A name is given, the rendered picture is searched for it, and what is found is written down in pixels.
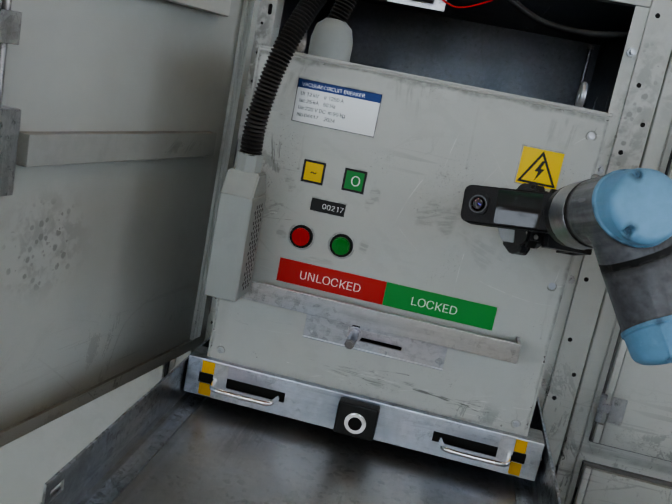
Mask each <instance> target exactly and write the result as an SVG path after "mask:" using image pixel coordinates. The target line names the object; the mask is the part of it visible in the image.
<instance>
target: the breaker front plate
mask: <svg viewBox="0 0 672 504"><path fill-rule="evenodd" d="M291 58H292V60H289V61H290V63H288V66H289V67H286V69H287V70H286V71H284V72H285V74H282V75H283V78H281V79H282V81H281V82H280V84H281V85H278V86H279V89H277V91H278V92H277V93H276V95H277V96H274V97H275V100H273V102H274V103H273V104H272V106H273V107H271V110H272V111H269V113H270V115H268V116H269V118H268V119H267V120H268V122H266V123H267V126H265V127H266V128H267V129H265V131H266V132H265V133H264V135H265V136H264V137H263V138H264V140H263V142H264V143H263V144H262V145H263V147H262V149H263V150H262V151H261V152H262V154H263V162H262V168H261V172H265V174H266V193H265V194H266V202H265V208H264V214H263V219H262V225H261V231H260V236H259V242H258V248H257V253H256V259H255V265H254V271H253V276H252V281H255V282H259V283H264V284H268V285H272V286H276V287H281V288H285V289H289V290H293V291H298V292H302V293H306V294H310V295H314V296H319V297H323V298H327V299H331V300H336V301H340V302H344V303H348V304H353V305H357V306H361V307H365V308H369V309H374V310H378V311H382V312H386V313H391V314H395V315H399V316H403V317H408V318H412V319H416V320H420V321H424V322H429V323H433V324H437V325H441V326H446V327H450V328H454V329H458V330H463V331H467V332H471V333H475V334H480V335H484V336H488V337H492V338H496V339H501V340H505V341H509V342H513V343H515V340H516V337H517V336H518V337H520V342H521V348H520V352H519V356H518V360H517V364H514V363H510V362H506V361H502V360H498V359H493V358H489V357H485V356H481V355H477V354H473V353H468V352H464V351H460V350H456V349H452V348H448V347H443V346H439V345H435V344H431V343H427V342H423V341H418V340H414V339H410V338H406V337H402V336H398V335H393V334H389V333H385V332H381V331H377V330H373V329H368V328H364V327H360V328H359V329H360V330H364V331H368V332H373V333H377V334H381V335H385V336H389V337H393V338H398V339H402V340H403V344H402V349H401V350H397V349H393V348H389V347H385V346H381V345H377V344H373V343H369V342H364V341H360V340H359V341H357V342H356V343H355V345H354V347H353V348H352V349H347V348H346V347H345V345H344V343H345V341H346V339H347V338H348V337H347V332H348V329H349V327H354V326H352V324H348V323H343V322H339V321H335V320H331V319H327V318H322V317H318V316H314V315H310V314H306V313H302V312H297V311H293V310H289V309H285V308H281V307H277V306H272V305H268V304H264V303H260V302H256V301H252V300H247V299H243V298H240V299H239V300H237V301H236V302H231V301H227V300H223V299H219V298H218V304H217V310H216V316H215V322H214V328H213V334H212V340H211V346H210V352H209V357H213V358H217V359H220V360H224V361H228V362H232V363H236V364H240V365H244V366H248V367H252V368H256V369H260V370H264V371H268V372H272V373H276V374H280V375H284V376H288V377H292V378H296V379H300V380H304V381H308V382H312V383H316V384H320V385H324V386H328V387H332V388H336V389H340V390H344V391H348V392H352V393H356V394H360V395H364V396H368V397H372V398H376V399H380V400H384V401H388V402H392V403H396V404H400V405H404V406H408V407H411V408H415V409H419V410H423V411H427V412H431V413H435V414H439V415H443V416H447V417H451V418H455V419H459V420H463V421H467V422H471V423H475V424H479V425H483V426H487V427H491V428H495V429H499V430H503V431H507V432H511V433H515V434H519V435H523V436H525V435H526V431H527V427H528V424H529V420H530V416H531V412H532V409H533V405H534V401H535V397H536V394H537V390H538V386H539V382H540V378H541V375H542V371H543V367H544V363H545V360H546V356H547V352H548V348H549V344H550V341H551V337H552V333H553V329H554V326H555V322H556V318H557V314H558V310H559V307H560V303H561V299H562V295H563V292H564V288H565V284H566V280H567V277H568V273H569V269H570V265H571V261H572V258H573V256H572V255H567V254H561V253H556V250H553V249H548V248H542V247H541V246H540V247H539V248H535V249H533V248H530V250H529V252H528V253H527V255H524V256H523V255H517V254H511V253H509V252H508V251H507V249H506V248H505V246H504V245H503V241H502V239H501V237H500V234H499V230H498V228H497V227H489V226H482V225H474V224H470V223H468V222H466V221H464V220H463V219H462V218H461V209H462V203H463V197H464V191H465V189H466V187H467V186H469V185H480V186H489V187H498V188H509V189H517V188H518V187H519V186H520V185H521V184H522V183H518V182H515V180H516V176H517V172H518V168H519V164H520V160H521V156H522V152H523V148H524V146H527V147H532V148H537V149H542V150H547V151H552V152H557V153H562V154H565V155H564V159H563V163H562V167H561V171H560V175H559V179H558V183H557V186H556V190H558V189H560V188H562V187H565V186H567V185H569V184H572V183H576V182H580V181H584V180H587V179H591V176H592V175H593V174H595V171H596V167H597V163H598V160H599V156H600V152H601V148H602V144H603V141H604V137H605V133H606V129H607V126H608V122H609V118H604V117H599V116H594V115H589V114H584V113H579V112H574V111H568V110H563V109H558V108H553V107H548V106H543V105H538V104H533V103H528V102H523V101H517V100H512V99H507V98H502V97H497V96H492V95H487V94H482V93H477V92H472V91H466V90H461V89H456V88H451V87H446V86H441V85H436V84H431V83H426V82H421V81H416V80H410V79H405V78H400V77H395V76H390V75H385V74H380V73H375V72H370V71H365V70H359V69H354V68H349V67H344V66H339V65H334V64H329V63H324V62H319V61H314V60H308V59H303V58H298V57H293V56H292V57H291ZM299 78H302V79H307V80H312V81H317V82H322V83H327V84H332V85H337V86H342V87H347V88H352V89H357V90H362V91H367V92H372V93H377V94H382V99H381V104H380V109H379V114H378V119H377V124H376V129H375V134H374V138H373V137H369V136H364V135H359V134H354V133H349V132H344V131H340V130H335V129H330V128H325V127H320V126H315V125H311V124H306V123H301V122H296V121H291V119H292V113H293V108H294V102H295V96H296V91H297V85H298V80H299ZM305 159H308V160H313V161H317V162H322V163H326V168H325V173H324V179H323V184H322V185H318V184H313V183H309V182H304V181H301V176H302V171H303V165H304V160H305ZM345 168H350V169H355V170H360V171H364V172H367V177H366V182H365V187H364V192H363V194H359V193H355V192H350V191H345V190H341V188H342V183H343V178H344V173H345ZM312 198H317V199H321V200H326V201H331V202H335V203H340V204H344V205H346V207H345V212H344V217H341V216H336V215H332V214H327V213H323V212H318V211H314V210H310V206H311V201H312ZM297 225H305V226H307V227H309V228H310V229H311V231H312V233H313V240H312V242H311V244H310V245H309V246H307V247H305V248H298V247H296V246H294V245H293V244H292V243H291V240H290V232H291V230H292V229H293V228H294V227H295V226H297ZM337 234H345V235H347V236H349V237H350V238H351V240H352V242H353V249H352V252H351V253H350V254H349V255H348V256H346V257H338V256H335V255H334V254H333V253H332V252H331V250H330V241H331V239H332V238H333V237H334V236H335V235H337ZM280 257H281V258H286V259H290V260H294V261H299V262H303V263H307V264H312V265H316V266H320V267H325V268H329V269H333V270H338V271H342V272H346V273H351V274H355V275H359V276H364V277H368V278H372V279H377V280H381V281H385V282H390V283H394V284H398V285H403V286H407V287H411V288H416V289H420V290H424V291H429V292H433V293H437V294H441V295H446V296H450V297H454V298H459V299H463V300H467V301H472V302H476V303H480V304H485V305H489V306H493V307H498V308H497V312H496V316H495V320H494V324H493V328H492V331H491V330H487V329H482V328H478V327H474V326H470V325H465V324H461V323H457V322H453V321H448V320H444V319H440V318H436V317H431V316H427V315H423V314H419V313H414V312H410V311H406V310H402V309H397V308H393V307H389V306H385V305H380V304H376V303H372V302H368V301H363V300H359V299H355V298H351V297H346V296H342V295H338V294H334V293H329V292H325V291H321V290H317V289H312V288H308V287H304V286H300V285H295V284H291V283H287V282H283V281H278V280H276V279H277V273H278V268H279V262H280Z"/></svg>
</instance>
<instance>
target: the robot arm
mask: <svg viewBox="0 0 672 504"><path fill-rule="evenodd" d="M461 218H462V219H463V220H464V221H466V222H468V223H470V224H474V225H482V226H489V227H497V228H498V230H499V234H500V237H501V239H502V241H503V245H504V246H505V248H506V249H507V251H508V252H509V253H511V254H517V255H523V256H524V255H527V253H528V252H529V250H530V248H533V249H535V248H539V247H540V246H541V247H542V248H548V249H553V250H556V253H561V254H567V255H572V256H575V255H591V253H592V249H594V252H595V255H596V258H597V261H598V264H599V267H600V271H601V274H602V277H603V280H604V282H605V285H606V288H607V291H608V294H609V297H610V300H611V303H612V306H613V309H614V312H615V315H616V318H617V321H618V324H619V326H620V329H621V332H622V333H621V334H620V335H621V338H622V339H623V340H624V341H625V343H626V346H627V348H628V351H629V353H630V356H631V358H632V359H633V360H634V361H635V362H636V363H639V364H642V365H662V364H668V363H672V179H670V178H669V177H668V176H667V175H665V174H664V173H662V172H660V171H657V170H654V169H649V168H636V169H620V170H616V171H612V172H610V173H608V174H606V175H603V176H600V175H598V174H593V175H592V176H591V179H587V180H584V181H580V182H576V183H572V184H569V185H567V186H565V187H562V188H560V189H558V190H556V189H550V192H548V191H545V188H544V186H539V185H538V183H534V182H530V183H523V184H521V185H520V186H519V187H518V188H517V189H509V188H498V187H489V186H480V185H469V186H467V187H466V189H465V191H464V197H463V203H462V209H461ZM583 249H585V250H583Z"/></svg>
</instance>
